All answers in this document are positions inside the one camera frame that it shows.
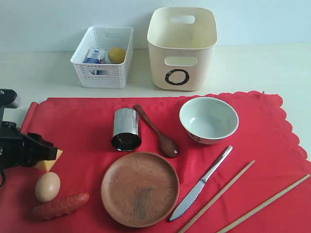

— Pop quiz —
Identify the white ceramic bowl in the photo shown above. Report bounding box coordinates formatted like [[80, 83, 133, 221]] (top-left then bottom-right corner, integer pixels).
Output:
[[179, 97, 239, 145]]

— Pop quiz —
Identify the black wrist camera on left gripper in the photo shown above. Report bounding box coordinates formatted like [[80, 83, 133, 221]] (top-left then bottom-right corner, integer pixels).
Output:
[[0, 89, 20, 124]]

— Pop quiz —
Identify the steel table knife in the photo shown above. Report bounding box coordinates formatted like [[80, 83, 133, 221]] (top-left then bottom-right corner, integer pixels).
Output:
[[169, 145, 233, 221]]

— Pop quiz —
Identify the left wooden chopstick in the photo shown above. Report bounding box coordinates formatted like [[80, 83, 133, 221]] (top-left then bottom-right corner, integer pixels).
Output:
[[178, 160, 256, 233]]

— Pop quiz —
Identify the cream plastic bin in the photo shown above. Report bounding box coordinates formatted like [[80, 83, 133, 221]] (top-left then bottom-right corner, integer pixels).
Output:
[[147, 7, 218, 91]]

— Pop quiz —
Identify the yellow cheese wedge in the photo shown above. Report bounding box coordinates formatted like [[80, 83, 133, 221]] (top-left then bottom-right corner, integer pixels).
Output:
[[35, 149, 63, 172]]

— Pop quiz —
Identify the shiny steel cup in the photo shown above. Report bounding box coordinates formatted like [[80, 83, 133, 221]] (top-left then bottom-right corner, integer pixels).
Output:
[[111, 108, 142, 151]]

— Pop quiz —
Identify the red sausage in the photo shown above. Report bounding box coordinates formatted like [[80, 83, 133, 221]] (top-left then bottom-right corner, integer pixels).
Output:
[[32, 193, 89, 220]]

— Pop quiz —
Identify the yellow lemon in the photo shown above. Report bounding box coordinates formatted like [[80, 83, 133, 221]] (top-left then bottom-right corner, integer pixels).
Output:
[[108, 47, 126, 64]]

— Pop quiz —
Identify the brown wooden plate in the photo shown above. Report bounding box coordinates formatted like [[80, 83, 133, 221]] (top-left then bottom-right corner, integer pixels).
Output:
[[101, 151, 180, 228]]

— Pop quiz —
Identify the brown wooden spoon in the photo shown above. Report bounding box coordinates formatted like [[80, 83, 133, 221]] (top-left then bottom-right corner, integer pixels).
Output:
[[134, 104, 179, 158]]

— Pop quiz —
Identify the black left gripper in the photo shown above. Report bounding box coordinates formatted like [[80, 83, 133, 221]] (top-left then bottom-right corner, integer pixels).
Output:
[[0, 121, 58, 174]]

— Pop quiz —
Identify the red scalloped table cloth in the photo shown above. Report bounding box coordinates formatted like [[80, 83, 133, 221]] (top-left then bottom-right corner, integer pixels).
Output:
[[0, 91, 311, 233]]

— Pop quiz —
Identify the wooden chopstick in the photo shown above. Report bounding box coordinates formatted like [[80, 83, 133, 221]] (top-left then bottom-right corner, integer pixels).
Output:
[[178, 160, 256, 233], [218, 174, 311, 233]]

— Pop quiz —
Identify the right wooden chopstick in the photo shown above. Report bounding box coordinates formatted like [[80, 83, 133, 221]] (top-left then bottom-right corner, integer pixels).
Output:
[[218, 174, 311, 233]]

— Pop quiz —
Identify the white perforated plastic basket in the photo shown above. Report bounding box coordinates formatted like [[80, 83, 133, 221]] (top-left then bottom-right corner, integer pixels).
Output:
[[70, 26, 134, 89]]

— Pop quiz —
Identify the brown egg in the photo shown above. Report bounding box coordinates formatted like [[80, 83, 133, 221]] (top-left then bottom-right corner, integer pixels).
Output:
[[35, 172, 61, 202]]

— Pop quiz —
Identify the blue white milk carton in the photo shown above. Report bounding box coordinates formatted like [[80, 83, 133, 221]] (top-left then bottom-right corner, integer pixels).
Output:
[[84, 48, 106, 64]]

